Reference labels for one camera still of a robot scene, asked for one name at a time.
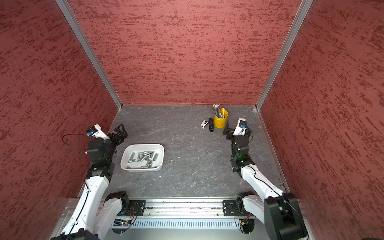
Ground pencils in cup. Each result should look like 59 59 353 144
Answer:
213 103 225 119

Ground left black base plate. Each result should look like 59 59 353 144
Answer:
118 200 147 217

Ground white small stapler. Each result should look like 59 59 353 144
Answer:
201 120 208 129

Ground white plastic storage box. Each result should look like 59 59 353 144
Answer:
121 144 165 172

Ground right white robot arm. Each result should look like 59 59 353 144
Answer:
223 118 309 240

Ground yellow pencil cup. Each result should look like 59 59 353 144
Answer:
214 109 228 129

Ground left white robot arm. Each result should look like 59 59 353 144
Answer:
57 124 129 240

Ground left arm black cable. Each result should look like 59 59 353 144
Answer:
61 133 89 148

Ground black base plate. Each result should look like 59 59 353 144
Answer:
118 200 147 217
223 200 250 217

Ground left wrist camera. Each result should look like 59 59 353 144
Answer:
86 125 102 138

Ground chrome sockets in box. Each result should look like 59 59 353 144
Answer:
126 151 159 170

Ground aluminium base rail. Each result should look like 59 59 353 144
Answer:
50 196 310 240

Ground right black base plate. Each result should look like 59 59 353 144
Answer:
223 200 250 217

